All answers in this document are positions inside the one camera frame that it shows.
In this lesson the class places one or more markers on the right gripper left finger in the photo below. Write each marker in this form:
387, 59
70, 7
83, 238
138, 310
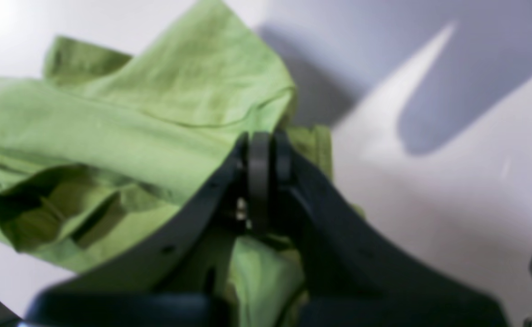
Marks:
177, 276

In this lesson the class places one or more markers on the green t-shirt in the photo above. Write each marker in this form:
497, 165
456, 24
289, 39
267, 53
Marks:
106, 148

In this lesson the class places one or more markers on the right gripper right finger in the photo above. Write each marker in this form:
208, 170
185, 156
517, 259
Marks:
355, 277

